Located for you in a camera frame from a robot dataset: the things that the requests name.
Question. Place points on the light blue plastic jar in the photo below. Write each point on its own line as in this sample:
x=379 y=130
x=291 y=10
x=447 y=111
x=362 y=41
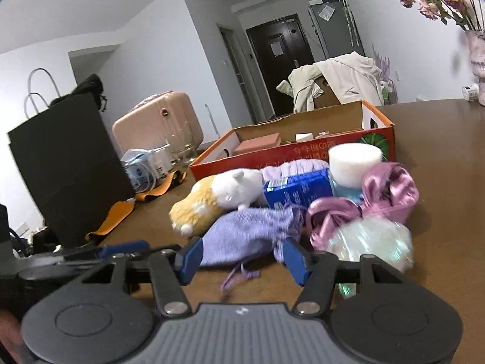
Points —
x=343 y=191

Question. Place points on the pale pink vase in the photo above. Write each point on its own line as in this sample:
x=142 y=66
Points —
x=477 y=64

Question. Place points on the red cardboard box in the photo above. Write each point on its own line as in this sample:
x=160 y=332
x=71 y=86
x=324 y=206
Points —
x=303 y=153

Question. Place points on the wooden chair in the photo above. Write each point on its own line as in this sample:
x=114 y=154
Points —
x=326 y=98

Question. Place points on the white mop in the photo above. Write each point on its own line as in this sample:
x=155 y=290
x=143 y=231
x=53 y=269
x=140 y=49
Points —
x=210 y=119

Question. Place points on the pink ribbed suitcase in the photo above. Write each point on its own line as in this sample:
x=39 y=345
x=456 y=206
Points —
x=151 y=121

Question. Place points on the white hooded jacket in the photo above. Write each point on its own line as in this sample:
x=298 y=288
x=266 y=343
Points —
x=352 y=76

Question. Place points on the round clear glass jar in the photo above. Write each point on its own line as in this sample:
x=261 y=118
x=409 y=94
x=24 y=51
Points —
x=187 y=155

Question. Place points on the black paper bag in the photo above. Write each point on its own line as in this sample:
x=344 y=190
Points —
x=68 y=167

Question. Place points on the lavender fluffy headband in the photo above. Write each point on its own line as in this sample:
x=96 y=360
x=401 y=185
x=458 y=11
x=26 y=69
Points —
x=291 y=168

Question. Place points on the tall clear glass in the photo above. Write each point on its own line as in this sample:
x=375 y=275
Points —
x=180 y=134

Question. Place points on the clear plastic bag of cotton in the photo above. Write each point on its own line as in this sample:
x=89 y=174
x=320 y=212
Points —
x=371 y=239

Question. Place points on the lavender ribbed suitcase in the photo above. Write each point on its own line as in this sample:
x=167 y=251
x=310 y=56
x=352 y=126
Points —
x=149 y=100

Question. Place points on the blue paper box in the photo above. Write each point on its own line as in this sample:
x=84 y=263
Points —
x=295 y=191

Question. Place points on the pink brick block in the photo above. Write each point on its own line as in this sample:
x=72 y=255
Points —
x=257 y=144

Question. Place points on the white spray bottle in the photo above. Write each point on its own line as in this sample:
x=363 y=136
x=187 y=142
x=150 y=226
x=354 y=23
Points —
x=161 y=165

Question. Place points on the black cloth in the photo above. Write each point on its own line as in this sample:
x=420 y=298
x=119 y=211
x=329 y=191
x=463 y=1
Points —
x=89 y=85

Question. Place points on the grey refrigerator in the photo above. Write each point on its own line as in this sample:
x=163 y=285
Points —
x=333 y=30

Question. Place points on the orange and white plush toy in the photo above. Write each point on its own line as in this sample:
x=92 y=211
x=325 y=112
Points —
x=212 y=197

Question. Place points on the dark entrance door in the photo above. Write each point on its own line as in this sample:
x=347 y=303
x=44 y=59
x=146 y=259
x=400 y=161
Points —
x=280 y=79

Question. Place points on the pink satin cloth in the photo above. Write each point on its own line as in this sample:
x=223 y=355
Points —
x=390 y=189

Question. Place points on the grey interior door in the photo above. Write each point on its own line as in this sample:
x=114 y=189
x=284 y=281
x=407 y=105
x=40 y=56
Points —
x=238 y=76

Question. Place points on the paper sheet on door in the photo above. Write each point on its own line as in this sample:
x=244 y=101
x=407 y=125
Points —
x=276 y=48

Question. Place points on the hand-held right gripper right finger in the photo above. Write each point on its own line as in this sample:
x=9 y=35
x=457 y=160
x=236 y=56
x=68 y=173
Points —
x=293 y=261

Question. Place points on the white foam cylinder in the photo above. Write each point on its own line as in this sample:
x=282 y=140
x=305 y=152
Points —
x=354 y=163

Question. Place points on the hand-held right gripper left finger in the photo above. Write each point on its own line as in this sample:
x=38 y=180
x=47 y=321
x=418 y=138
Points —
x=191 y=259

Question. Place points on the small white jar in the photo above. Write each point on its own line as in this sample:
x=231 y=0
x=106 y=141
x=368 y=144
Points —
x=470 y=93

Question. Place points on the beige garment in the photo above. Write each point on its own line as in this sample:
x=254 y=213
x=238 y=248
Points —
x=301 y=83

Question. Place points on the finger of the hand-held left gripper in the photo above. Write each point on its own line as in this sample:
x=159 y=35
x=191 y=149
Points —
x=125 y=248

